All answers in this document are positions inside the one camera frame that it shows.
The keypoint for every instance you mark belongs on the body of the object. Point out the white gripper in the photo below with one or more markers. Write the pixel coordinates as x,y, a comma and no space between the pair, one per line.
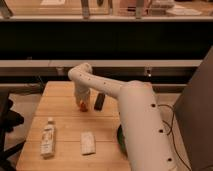
82,94

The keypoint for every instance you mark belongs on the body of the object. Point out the orange red pepper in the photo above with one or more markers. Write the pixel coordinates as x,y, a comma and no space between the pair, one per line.
83,107

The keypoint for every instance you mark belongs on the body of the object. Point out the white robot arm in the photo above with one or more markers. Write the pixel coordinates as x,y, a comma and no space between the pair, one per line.
147,145

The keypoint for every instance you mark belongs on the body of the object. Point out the black rectangular bar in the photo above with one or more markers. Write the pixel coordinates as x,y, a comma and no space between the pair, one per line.
99,101

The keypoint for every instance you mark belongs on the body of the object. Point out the white folded cloth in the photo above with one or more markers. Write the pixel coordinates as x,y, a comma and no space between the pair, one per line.
87,143

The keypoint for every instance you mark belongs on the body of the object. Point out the dark green round object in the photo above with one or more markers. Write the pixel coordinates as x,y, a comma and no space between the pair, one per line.
120,139

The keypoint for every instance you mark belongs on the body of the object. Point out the clear plastic bottle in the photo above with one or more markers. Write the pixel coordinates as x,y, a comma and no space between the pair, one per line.
48,139

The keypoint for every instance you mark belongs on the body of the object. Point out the dark cabinet panel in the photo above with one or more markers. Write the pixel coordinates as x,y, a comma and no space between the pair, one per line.
194,114

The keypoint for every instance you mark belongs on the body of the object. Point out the grey metal rail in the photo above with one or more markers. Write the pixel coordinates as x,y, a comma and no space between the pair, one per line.
99,63

